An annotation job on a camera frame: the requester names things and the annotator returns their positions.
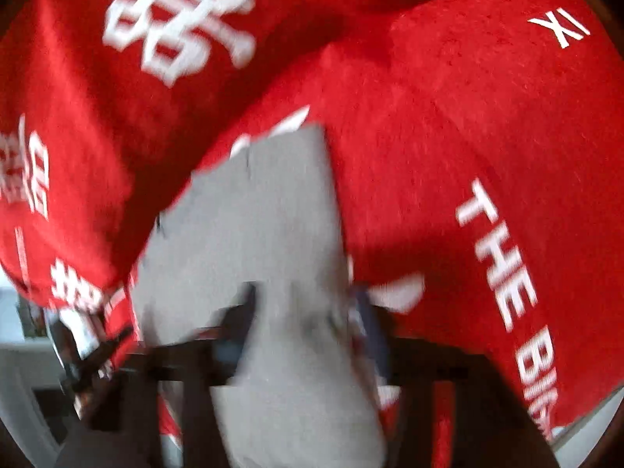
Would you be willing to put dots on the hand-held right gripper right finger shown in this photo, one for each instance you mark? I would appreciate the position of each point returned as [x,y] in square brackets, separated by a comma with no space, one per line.
[371,334]

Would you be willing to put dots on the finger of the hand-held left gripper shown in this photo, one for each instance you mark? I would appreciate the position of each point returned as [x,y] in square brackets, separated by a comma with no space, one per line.
[100,353]

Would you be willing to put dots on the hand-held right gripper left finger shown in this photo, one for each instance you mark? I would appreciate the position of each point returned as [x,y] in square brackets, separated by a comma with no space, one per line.
[238,334]

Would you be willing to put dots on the grey small garment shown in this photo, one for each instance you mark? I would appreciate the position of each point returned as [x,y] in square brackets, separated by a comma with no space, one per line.
[253,214]

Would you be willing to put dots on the red printed blanket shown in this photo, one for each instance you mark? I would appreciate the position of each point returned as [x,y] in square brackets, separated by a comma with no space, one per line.
[438,131]

